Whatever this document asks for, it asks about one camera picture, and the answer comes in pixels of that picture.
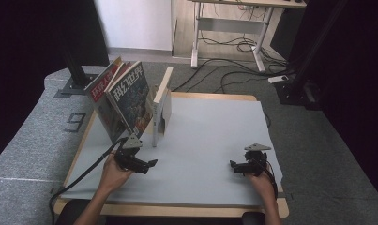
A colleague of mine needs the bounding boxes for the white power strip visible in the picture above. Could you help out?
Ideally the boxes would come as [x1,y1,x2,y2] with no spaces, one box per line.
[267,74,289,84]

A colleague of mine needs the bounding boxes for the grey table mat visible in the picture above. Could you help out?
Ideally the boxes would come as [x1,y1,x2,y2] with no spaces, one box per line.
[60,93,284,207]

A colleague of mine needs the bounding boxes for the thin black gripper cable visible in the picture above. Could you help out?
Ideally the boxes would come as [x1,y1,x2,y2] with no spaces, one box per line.
[257,158,280,202]

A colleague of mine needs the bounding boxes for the person's black pants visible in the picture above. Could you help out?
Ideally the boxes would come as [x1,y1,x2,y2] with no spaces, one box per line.
[54,198,267,225]

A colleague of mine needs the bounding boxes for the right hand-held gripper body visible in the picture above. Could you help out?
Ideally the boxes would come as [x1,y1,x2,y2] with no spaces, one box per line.
[241,142,272,177]

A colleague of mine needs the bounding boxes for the black slanted metal stand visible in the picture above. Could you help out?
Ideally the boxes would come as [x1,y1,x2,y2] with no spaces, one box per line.
[272,0,349,111]

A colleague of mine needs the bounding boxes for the clear acrylic magazine rack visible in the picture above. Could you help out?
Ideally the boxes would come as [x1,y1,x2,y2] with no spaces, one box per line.
[145,85,173,137]

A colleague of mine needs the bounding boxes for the white snowy scene magazine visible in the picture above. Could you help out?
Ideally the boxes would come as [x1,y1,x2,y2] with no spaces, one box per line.
[151,66,174,148]

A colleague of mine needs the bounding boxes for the bundle of black floor cables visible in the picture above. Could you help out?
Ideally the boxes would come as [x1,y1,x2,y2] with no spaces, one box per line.
[172,31,295,94]

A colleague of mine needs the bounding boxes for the thick black gripper cable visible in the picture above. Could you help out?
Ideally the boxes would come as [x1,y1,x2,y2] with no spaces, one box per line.
[49,137,129,225]

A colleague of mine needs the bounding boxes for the person's right hand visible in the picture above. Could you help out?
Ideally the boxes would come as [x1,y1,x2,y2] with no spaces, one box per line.
[244,170,278,204]

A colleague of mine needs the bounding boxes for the person's left hand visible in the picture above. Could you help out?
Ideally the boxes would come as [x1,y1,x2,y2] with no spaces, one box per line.
[98,152,135,195]

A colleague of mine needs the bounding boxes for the plastic portrait cover magazine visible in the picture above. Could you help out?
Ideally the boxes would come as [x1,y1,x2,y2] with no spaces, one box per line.
[83,56,129,144]

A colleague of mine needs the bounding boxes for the dark blue cover magazine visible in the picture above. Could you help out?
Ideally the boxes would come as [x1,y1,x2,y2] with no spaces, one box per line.
[105,60,155,140]

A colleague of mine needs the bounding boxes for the black curtain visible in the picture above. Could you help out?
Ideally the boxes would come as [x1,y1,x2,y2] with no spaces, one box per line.
[270,0,378,204]
[0,0,111,167]

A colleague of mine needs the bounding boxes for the black stand with base plate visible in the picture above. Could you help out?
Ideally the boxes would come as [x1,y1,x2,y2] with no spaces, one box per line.
[53,43,105,98]

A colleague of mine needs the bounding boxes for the red brown cover magazine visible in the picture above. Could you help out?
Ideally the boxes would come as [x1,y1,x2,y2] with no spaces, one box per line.
[113,60,136,89]

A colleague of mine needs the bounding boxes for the white desk frame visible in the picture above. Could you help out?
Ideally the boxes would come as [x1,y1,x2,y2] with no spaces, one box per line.
[188,0,308,73]

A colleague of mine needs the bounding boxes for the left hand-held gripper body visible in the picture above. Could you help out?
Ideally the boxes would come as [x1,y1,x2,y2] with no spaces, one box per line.
[113,133,147,173]

